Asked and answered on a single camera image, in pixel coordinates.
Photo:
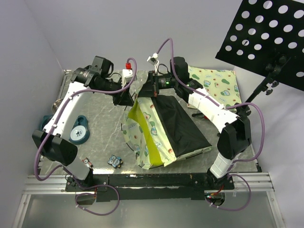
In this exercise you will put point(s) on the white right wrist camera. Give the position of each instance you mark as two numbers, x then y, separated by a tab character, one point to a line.
154	61

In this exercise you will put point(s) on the green patterned pet tent fabric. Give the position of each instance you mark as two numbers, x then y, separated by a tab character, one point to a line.
178	134

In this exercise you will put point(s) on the teal double pet bowl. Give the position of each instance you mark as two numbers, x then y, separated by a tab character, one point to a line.
79	133

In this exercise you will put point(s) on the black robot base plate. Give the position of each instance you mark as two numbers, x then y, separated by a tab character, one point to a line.
152	186

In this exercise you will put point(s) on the stainless steel pet bowl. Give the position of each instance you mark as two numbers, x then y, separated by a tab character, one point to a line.
56	105

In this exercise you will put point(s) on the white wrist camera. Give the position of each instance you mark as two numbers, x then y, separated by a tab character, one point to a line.
128	76
154	61

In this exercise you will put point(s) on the black music stand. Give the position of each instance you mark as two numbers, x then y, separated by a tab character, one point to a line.
266	37

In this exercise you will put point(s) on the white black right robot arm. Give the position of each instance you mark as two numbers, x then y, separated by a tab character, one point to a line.
234	130

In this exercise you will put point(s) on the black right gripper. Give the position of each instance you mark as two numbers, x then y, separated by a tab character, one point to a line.
147	90

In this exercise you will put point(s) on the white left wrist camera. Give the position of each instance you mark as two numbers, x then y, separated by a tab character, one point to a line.
128	76

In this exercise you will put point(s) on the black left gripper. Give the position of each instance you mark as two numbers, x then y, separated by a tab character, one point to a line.
124	98

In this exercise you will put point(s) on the blue owl puzzle piece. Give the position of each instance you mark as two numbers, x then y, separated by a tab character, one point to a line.
115	161

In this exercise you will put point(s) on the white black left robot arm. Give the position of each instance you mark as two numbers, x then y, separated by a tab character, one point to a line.
53	141

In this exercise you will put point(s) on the green patterned tent mat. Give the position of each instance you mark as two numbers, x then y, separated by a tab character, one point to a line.
220	84

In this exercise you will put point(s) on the red owl puzzle piece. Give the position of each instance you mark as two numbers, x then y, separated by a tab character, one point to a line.
87	162

